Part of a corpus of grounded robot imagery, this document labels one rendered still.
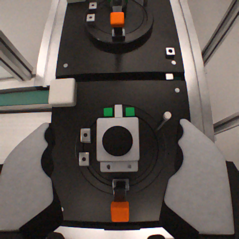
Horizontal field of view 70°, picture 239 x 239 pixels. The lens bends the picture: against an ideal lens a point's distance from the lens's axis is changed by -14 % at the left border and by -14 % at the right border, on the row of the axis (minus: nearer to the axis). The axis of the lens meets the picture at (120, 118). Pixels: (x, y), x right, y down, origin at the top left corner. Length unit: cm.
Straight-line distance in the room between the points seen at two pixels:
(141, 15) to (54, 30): 19
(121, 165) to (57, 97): 16
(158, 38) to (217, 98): 21
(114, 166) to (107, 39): 23
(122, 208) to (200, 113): 23
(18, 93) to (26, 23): 30
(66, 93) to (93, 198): 18
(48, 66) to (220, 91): 41
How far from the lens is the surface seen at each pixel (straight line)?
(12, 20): 71
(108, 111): 25
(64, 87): 33
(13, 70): 38
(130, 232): 34
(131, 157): 20
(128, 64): 36
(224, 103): 51
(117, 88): 34
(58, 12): 50
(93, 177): 30
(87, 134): 29
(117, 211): 22
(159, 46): 39
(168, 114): 22
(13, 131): 44
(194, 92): 37
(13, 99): 42
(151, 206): 32
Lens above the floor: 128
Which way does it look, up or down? 77 degrees down
